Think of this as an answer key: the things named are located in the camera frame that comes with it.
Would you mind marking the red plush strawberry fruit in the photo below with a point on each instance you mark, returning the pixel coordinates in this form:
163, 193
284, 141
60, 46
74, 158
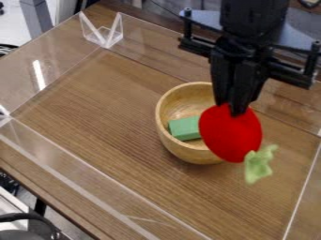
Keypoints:
233, 138

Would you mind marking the grey post top left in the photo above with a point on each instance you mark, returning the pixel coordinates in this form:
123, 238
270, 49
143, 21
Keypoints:
38, 17

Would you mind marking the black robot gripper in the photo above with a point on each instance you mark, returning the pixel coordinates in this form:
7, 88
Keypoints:
252, 45

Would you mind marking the green rectangular block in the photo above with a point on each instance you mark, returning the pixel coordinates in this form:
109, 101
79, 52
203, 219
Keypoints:
183, 128

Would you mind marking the clear acrylic enclosure wall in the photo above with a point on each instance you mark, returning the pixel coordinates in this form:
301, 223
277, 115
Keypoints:
79, 141

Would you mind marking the clear acrylic corner bracket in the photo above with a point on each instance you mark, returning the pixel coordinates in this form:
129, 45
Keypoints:
102, 36

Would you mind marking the black table leg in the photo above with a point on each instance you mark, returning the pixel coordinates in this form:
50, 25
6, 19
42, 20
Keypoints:
40, 207

